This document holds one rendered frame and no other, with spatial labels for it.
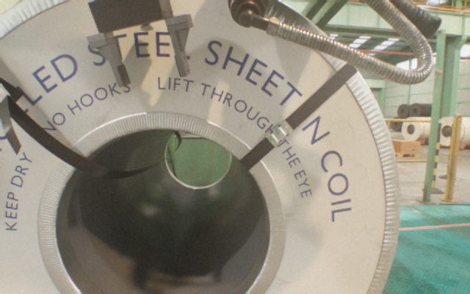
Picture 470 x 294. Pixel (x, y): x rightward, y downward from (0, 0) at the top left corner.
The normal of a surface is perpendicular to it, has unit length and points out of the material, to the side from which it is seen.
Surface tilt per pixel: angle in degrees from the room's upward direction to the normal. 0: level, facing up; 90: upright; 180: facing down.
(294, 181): 90
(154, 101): 90
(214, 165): 90
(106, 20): 114
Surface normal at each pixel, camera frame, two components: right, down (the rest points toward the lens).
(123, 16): -0.14, 0.50
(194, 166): 0.08, 0.11
